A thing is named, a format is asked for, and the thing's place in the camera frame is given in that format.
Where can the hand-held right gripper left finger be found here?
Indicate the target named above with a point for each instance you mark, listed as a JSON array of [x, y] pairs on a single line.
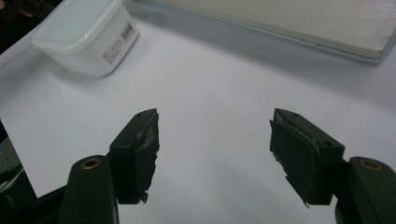
[[137, 155]]

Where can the white plastic container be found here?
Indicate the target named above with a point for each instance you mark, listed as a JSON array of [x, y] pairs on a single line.
[[84, 34]]

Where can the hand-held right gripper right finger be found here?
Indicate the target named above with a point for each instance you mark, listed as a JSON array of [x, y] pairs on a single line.
[[305, 155]]

